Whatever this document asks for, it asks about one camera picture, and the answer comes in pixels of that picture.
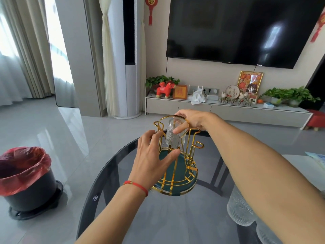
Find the ribbed clear glass cup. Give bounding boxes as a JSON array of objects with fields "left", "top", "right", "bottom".
[
  {"left": 256, "top": 218, "right": 283, "bottom": 244},
  {"left": 165, "top": 117, "right": 190, "bottom": 149},
  {"left": 226, "top": 185, "right": 257, "bottom": 227}
]

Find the black trash bin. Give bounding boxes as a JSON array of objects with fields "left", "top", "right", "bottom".
[{"left": 3, "top": 168, "right": 58, "bottom": 212}]

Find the red trash bag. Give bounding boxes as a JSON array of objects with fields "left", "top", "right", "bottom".
[{"left": 0, "top": 146, "right": 52, "bottom": 197}]

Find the wooden framed red picture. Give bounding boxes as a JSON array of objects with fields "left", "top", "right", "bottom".
[{"left": 172, "top": 85, "right": 188, "bottom": 100}]

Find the green potted plant grey pot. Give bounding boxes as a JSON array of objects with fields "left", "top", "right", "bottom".
[{"left": 261, "top": 87, "right": 288, "bottom": 107}]

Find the person's right hand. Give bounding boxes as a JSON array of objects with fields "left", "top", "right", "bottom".
[{"left": 173, "top": 110, "right": 212, "bottom": 135}]

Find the black wall television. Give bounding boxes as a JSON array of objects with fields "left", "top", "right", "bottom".
[{"left": 166, "top": 0, "right": 325, "bottom": 69}]

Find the person's right forearm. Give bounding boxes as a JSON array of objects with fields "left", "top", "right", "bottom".
[{"left": 203, "top": 113, "right": 325, "bottom": 244}]

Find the person's left hand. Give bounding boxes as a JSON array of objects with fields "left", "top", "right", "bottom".
[{"left": 128, "top": 129, "right": 181, "bottom": 191}]

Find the blue and white packet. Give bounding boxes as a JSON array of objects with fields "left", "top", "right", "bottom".
[{"left": 304, "top": 151, "right": 325, "bottom": 171}]

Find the white standing air conditioner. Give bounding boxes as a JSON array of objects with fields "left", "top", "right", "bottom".
[{"left": 108, "top": 0, "right": 143, "bottom": 120}]

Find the crumpled white tissue paper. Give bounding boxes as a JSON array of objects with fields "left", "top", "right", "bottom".
[{"left": 188, "top": 89, "right": 207, "bottom": 105}]

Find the beige pleated curtain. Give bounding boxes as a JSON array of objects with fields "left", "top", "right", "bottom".
[{"left": 0, "top": 0, "right": 55, "bottom": 99}]

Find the round white decorative plate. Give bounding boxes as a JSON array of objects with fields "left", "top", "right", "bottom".
[{"left": 225, "top": 85, "right": 241, "bottom": 100}]

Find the row of small figurines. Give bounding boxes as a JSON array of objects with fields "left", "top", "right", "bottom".
[{"left": 219, "top": 91, "right": 257, "bottom": 107}]

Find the grey low television cabinet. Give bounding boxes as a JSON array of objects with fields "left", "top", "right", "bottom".
[{"left": 145, "top": 92, "right": 313, "bottom": 130}]

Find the red horse toy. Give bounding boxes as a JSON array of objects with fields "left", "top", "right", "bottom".
[{"left": 156, "top": 82, "right": 176, "bottom": 99}]

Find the cream tied curtain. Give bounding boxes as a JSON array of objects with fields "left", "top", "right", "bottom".
[{"left": 98, "top": 0, "right": 118, "bottom": 117}]

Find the gold wire cup rack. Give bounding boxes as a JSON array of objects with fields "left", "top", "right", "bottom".
[{"left": 150, "top": 115, "right": 205, "bottom": 197}]

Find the person's left forearm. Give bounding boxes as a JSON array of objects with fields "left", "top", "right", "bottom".
[{"left": 74, "top": 184, "right": 149, "bottom": 244}]

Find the large green potted plant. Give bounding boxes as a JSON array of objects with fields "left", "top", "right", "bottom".
[{"left": 284, "top": 86, "right": 321, "bottom": 108}]

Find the red string bracelet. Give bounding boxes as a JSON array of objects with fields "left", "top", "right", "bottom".
[{"left": 123, "top": 180, "right": 149, "bottom": 197}]

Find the white wall socket strip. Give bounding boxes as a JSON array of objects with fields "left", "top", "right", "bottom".
[{"left": 189, "top": 85, "right": 220, "bottom": 96}]

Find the gold framed colourful picture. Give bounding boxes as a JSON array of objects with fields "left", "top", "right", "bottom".
[{"left": 237, "top": 70, "right": 264, "bottom": 96}]

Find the white sheer curtain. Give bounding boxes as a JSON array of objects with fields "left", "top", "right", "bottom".
[{"left": 0, "top": 13, "right": 33, "bottom": 107}]

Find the red cushioned stool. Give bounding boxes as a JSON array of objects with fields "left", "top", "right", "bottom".
[{"left": 304, "top": 109, "right": 325, "bottom": 131}]

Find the red hanging knot ornament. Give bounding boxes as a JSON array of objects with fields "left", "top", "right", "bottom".
[
  {"left": 310, "top": 12, "right": 325, "bottom": 43},
  {"left": 145, "top": 0, "right": 158, "bottom": 26}
]

